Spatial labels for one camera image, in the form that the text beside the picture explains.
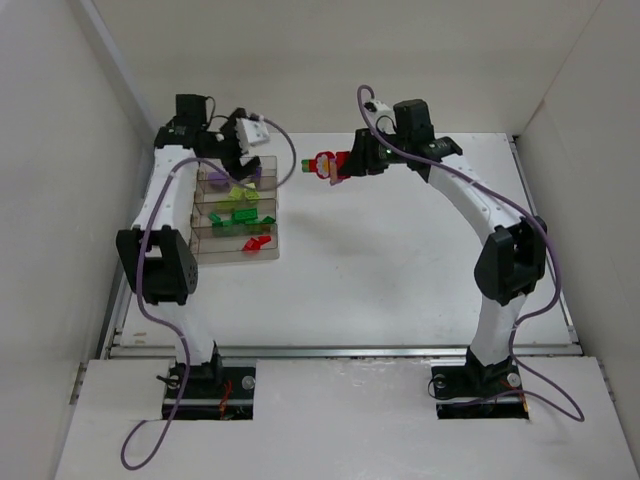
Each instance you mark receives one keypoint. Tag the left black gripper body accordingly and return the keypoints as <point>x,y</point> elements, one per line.
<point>232,151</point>

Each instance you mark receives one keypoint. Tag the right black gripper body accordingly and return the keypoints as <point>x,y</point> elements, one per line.
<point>361,154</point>

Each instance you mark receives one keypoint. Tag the small lime green brick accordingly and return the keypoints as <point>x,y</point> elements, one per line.
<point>236,194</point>

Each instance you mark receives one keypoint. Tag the purple round flower lego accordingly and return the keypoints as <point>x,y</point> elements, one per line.
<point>217,181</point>

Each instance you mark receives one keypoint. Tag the purple red flower lego stack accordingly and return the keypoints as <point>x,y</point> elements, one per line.
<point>325,167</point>

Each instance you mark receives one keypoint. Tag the lime green 2x4 brick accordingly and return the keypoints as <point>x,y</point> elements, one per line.
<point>225,206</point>

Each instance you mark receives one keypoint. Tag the small green wedge piece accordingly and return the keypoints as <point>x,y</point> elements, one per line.
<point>215,219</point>

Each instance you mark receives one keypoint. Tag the small red lego piece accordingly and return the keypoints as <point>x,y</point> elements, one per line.
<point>252,245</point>

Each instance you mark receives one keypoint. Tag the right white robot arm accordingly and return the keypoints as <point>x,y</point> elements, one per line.
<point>513,255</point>

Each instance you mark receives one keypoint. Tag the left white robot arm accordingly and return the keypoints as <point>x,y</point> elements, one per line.
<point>155,254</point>

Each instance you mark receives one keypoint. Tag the clear compartment organizer tray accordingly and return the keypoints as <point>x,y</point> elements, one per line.
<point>235,223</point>

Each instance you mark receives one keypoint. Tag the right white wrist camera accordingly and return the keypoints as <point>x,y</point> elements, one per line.
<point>380,115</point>

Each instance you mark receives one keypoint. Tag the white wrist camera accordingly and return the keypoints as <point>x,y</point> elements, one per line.
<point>252,132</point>
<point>380,115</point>

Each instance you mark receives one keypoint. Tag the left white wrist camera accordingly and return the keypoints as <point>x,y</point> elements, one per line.
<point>252,132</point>

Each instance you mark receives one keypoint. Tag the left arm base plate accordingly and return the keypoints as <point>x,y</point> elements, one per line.
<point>227,398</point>

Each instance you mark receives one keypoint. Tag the aluminium front rail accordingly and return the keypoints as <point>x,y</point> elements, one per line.
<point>274,352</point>

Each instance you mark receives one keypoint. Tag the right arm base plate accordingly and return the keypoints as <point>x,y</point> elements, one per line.
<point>471,391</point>

